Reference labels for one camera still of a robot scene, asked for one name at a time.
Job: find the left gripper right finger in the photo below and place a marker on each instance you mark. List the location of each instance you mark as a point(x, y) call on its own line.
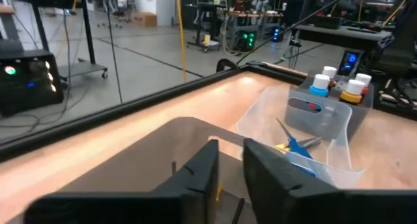
point(277, 185)

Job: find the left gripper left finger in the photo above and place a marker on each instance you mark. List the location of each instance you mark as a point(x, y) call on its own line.
point(202, 175)

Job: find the thin black paintbrush silver ferrule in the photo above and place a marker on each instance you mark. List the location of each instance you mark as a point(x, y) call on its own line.
point(174, 168)

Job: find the thick black paintbrush silver ferrule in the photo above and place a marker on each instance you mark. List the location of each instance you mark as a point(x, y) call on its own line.
point(238, 212)

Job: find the blue paint bottle white cap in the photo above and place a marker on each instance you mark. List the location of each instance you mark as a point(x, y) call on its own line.
point(321, 82)

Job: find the orange paint bottle white cap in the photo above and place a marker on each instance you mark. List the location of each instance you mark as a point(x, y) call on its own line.
point(329, 71)

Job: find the red paint bottle white cap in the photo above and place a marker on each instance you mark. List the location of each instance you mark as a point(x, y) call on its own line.
point(363, 78)

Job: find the grey plastic bin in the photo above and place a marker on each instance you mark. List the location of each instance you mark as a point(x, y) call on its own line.
point(360, 120)
point(146, 159)

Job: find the clear plastic bin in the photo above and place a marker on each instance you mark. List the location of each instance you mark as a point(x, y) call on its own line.
point(267, 120)

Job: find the computer with green lights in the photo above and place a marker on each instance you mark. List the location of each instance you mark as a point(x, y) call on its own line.
point(247, 41)

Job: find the black box blue light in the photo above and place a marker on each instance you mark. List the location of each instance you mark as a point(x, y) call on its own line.
point(351, 62)

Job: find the black rolling stand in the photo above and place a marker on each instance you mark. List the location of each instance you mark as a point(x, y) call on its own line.
point(81, 69)

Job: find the black equipment cart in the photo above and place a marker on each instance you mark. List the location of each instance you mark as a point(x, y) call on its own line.
point(342, 36)

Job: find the brown cardboard box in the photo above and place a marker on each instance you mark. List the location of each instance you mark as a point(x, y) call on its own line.
point(145, 19)

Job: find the black computer tower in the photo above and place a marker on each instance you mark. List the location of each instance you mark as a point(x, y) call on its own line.
point(29, 93)

